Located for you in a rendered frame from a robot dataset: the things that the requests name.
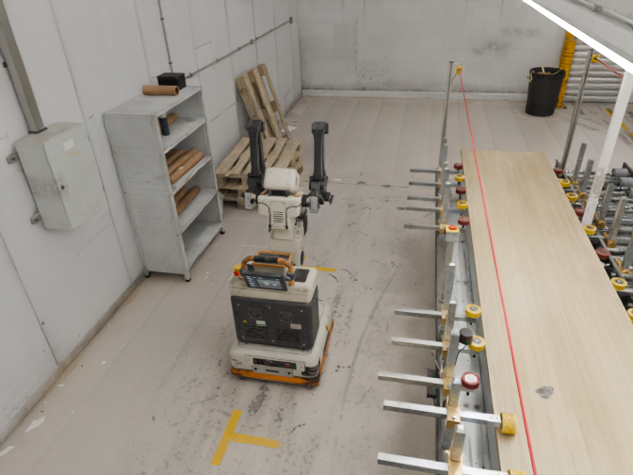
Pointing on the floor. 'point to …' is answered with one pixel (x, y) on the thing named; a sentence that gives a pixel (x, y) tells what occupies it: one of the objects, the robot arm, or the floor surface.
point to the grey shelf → (138, 187)
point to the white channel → (612, 115)
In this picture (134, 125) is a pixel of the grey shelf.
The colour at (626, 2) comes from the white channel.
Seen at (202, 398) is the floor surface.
